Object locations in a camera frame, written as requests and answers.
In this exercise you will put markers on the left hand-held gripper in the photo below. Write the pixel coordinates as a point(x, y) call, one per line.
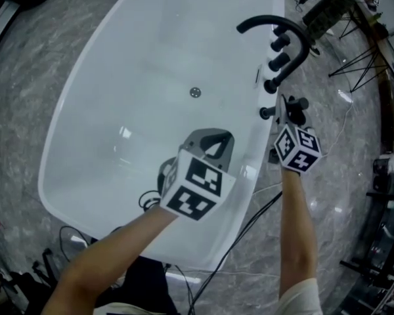
point(197, 189)

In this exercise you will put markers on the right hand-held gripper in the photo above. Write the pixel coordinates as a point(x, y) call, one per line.
point(298, 153)

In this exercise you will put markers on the person's right forearm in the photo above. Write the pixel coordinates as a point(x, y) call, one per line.
point(297, 235)

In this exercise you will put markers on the person's left forearm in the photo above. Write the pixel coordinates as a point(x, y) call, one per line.
point(111, 258)

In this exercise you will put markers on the black suction cup mount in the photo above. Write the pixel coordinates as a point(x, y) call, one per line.
point(266, 112)

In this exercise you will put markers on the dark round four-hole disc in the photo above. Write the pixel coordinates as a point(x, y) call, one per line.
point(195, 92)

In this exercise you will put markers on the white bathtub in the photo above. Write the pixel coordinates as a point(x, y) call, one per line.
point(134, 77)

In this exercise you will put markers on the black faucet knob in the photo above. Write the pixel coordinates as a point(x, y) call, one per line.
point(280, 43)
point(279, 61)
point(279, 29)

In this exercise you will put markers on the white curved fixture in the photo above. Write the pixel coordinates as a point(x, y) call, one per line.
point(392, 162)

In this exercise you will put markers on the black equipment rack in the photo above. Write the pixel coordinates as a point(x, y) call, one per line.
point(384, 194)

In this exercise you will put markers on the person's dark trousers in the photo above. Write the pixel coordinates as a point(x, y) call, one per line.
point(144, 284)

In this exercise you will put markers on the person's cream shirt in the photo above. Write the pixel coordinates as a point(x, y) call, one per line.
point(298, 299)

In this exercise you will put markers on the black tripod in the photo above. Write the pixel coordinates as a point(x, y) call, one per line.
point(6, 284)

